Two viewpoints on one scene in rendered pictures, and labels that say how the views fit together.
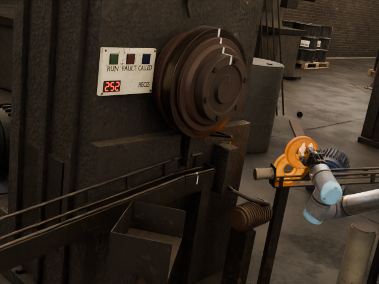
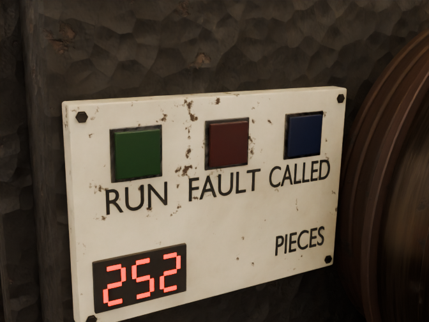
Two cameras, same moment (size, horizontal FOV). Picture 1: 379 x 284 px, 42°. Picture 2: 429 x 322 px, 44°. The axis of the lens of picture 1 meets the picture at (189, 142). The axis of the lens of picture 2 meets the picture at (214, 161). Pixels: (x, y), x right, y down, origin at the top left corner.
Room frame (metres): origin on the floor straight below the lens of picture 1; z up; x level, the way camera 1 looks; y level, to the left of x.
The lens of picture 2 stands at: (1.50, 0.14, 1.30)
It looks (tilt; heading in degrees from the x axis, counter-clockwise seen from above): 15 degrees down; 19
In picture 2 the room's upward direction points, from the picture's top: 1 degrees clockwise
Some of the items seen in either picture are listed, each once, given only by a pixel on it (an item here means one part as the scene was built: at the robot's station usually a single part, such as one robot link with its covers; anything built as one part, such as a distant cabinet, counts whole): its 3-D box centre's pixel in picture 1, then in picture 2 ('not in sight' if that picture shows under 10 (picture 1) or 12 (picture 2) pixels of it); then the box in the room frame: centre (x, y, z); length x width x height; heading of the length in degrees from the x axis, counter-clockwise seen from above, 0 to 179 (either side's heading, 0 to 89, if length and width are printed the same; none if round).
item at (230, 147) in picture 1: (222, 168); not in sight; (2.28, -0.18, 0.68); 0.11 x 0.08 x 0.24; 48
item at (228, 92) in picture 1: (222, 88); not in sight; (2.04, -0.10, 1.11); 0.28 x 0.06 x 0.28; 138
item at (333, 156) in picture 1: (330, 169); not in sight; (4.05, -1.23, 0.17); 0.57 x 0.31 x 0.34; 158
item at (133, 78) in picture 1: (127, 71); (220, 197); (1.92, 0.28, 1.15); 0.26 x 0.02 x 0.18; 138
